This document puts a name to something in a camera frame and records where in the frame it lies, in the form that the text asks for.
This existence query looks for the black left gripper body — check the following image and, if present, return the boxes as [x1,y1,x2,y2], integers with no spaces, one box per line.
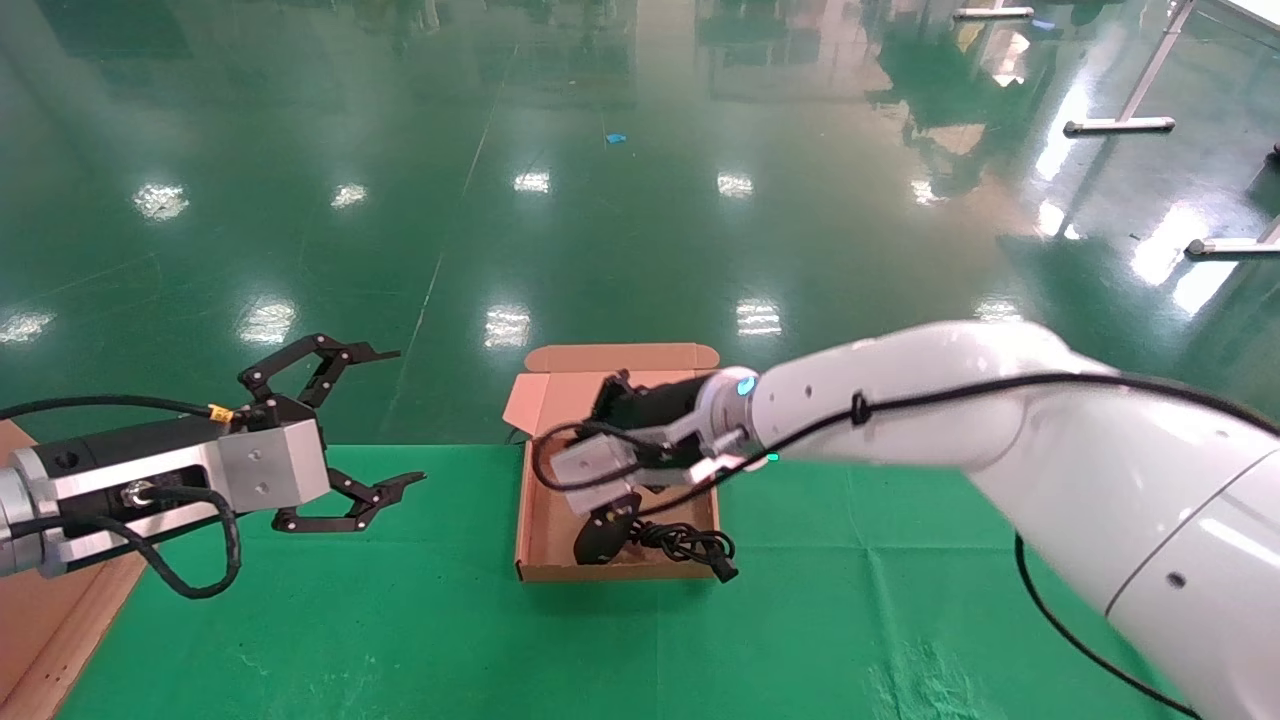
[55,414,236,546]

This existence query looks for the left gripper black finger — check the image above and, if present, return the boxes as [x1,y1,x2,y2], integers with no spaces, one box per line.
[272,468,428,535]
[238,333,403,411]

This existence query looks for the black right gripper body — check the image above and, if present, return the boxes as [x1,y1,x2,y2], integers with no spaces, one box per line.
[590,370,719,493]

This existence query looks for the black cable bundle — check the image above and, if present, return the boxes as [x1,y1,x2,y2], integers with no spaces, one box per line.
[573,505,741,584]

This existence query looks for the open brown cardboard box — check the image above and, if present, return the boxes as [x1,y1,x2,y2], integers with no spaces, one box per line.
[503,343,723,583]

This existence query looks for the green tablecloth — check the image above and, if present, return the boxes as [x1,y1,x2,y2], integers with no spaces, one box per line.
[60,445,1201,720]

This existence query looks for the white height-adjustable table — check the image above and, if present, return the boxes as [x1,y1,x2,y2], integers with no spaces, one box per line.
[1063,0,1280,259]

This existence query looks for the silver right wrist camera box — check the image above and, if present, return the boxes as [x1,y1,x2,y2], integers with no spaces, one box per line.
[550,420,746,491]

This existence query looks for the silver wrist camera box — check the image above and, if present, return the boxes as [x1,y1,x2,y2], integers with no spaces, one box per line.
[550,420,746,491]
[40,420,333,576]

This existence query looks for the black cable with yellow connector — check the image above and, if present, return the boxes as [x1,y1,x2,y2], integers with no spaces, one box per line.
[0,394,239,423]

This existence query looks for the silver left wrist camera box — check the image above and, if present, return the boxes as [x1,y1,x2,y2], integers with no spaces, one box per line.
[40,420,333,576]

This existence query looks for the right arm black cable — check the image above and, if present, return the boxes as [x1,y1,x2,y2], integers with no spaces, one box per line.
[530,372,1280,720]

